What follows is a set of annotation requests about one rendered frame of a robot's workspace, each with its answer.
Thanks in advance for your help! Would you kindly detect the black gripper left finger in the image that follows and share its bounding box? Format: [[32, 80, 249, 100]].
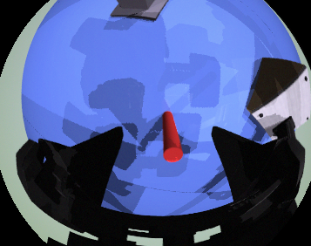
[[37, 126, 124, 207]]

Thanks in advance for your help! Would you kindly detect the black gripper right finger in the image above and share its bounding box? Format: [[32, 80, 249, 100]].
[[211, 126, 287, 201]]

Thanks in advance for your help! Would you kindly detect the dark red peg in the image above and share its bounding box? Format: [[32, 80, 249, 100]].
[[162, 110, 183, 162]]

